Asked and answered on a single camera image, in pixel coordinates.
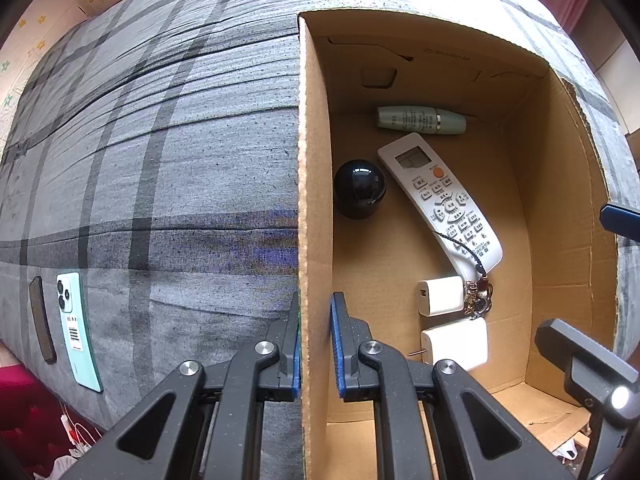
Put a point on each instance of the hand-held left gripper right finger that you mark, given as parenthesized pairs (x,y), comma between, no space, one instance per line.
(339,350)

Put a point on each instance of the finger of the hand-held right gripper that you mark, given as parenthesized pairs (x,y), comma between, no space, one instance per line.
(580,355)
(620,217)

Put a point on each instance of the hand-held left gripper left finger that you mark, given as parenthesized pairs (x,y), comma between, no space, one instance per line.
(296,355)

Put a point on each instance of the brown cardboard box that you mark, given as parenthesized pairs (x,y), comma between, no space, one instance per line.
(550,260)

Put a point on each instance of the small white cube charger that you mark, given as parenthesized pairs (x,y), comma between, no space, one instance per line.
(442,295)

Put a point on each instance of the white charger with prongs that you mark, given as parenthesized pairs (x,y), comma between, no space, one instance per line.
(457,342)

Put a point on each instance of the black round dome device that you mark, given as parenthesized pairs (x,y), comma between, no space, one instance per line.
(360,187)

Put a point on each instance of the white remote control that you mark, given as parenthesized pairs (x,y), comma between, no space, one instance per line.
(440,195)

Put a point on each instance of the pale green cosmetic tube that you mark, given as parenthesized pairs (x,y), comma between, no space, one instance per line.
(420,120)

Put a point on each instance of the mint green smartphone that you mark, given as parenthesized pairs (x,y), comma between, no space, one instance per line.
(72,330)

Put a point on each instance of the grey plaid bedsheet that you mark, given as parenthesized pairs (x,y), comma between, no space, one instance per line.
(150,160)

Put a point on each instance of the dark slim phone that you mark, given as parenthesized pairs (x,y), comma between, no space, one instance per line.
(41,325)

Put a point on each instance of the red cloth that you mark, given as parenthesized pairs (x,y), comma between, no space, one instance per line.
(25,410)

